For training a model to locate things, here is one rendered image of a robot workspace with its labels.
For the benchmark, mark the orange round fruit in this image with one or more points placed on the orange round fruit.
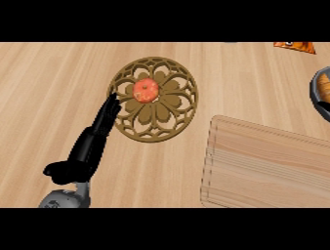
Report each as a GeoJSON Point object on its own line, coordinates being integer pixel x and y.
{"type": "Point", "coordinates": [146, 90]}

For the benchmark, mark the orange patterned wedge object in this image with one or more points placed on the orange patterned wedge object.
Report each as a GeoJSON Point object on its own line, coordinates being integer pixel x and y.
{"type": "Point", "coordinates": [298, 46]}

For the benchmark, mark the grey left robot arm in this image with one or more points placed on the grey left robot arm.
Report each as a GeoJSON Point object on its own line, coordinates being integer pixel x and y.
{"type": "Point", "coordinates": [66, 199]}

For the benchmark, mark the round brown openwork trivet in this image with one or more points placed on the round brown openwork trivet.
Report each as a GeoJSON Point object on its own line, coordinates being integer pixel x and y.
{"type": "Point", "coordinates": [171, 97]}

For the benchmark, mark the dark grey pan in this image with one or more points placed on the dark grey pan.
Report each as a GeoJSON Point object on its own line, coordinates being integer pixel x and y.
{"type": "Point", "coordinates": [314, 94]}

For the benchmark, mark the pale wooden cutting board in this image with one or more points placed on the pale wooden cutting board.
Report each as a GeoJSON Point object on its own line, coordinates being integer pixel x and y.
{"type": "Point", "coordinates": [273, 166]}

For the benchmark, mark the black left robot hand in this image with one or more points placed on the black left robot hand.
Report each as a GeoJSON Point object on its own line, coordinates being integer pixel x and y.
{"type": "Point", "coordinates": [87, 149]}

